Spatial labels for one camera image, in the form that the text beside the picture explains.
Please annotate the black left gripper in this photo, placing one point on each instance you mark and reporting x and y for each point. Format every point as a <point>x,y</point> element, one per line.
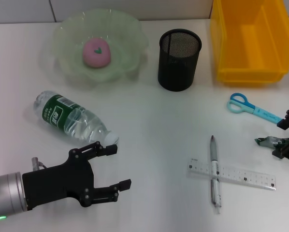
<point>60,181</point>

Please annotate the green plastic wrapper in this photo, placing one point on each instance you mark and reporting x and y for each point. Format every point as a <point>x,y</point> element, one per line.
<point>267,141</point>

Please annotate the clear green-label water bottle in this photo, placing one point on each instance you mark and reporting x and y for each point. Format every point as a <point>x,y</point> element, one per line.
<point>62,113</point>

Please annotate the pink toy peach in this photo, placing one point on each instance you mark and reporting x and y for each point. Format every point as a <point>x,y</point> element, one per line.
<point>96,59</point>

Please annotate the blue scissors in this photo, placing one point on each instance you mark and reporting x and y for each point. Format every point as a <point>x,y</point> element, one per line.
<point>263,113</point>

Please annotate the clear plastic ruler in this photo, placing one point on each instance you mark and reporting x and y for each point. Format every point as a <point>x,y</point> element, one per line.
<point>246,177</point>

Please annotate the grey white pen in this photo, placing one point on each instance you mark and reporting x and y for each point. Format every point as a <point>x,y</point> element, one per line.
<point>215,168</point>

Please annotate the black mesh pen holder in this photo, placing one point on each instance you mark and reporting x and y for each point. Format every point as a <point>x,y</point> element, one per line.
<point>178,70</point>

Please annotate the translucent green fruit bowl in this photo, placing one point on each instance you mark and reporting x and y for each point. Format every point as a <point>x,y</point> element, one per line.
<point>125,31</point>

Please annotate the yellow plastic bin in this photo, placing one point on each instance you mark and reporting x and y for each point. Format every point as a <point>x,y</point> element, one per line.
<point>253,71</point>

